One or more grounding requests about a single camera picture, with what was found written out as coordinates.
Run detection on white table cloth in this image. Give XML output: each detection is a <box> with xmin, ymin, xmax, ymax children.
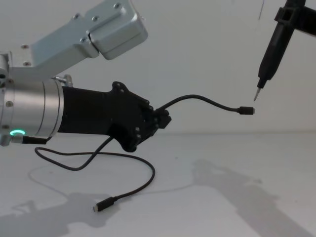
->
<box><xmin>0</xmin><ymin>133</ymin><xmax>316</xmax><ymax>237</ymax></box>

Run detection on black cable with two plugs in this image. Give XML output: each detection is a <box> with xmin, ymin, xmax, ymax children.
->
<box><xmin>34</xmin><ymin>94</ymin><xmax>255</xmax><ymax>213</ymax></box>

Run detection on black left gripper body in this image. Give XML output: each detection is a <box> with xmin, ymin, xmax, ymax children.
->
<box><xmin>58</xmin><ymin>80</ymin><xmax>155</xmax><ymax>152</ymax></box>

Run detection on black pen-shaped tool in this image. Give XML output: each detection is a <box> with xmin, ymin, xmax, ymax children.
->
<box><xmin>252</xmin><ymin>0</ymin><xmax>302</xmax><ymax>102</ymax></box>

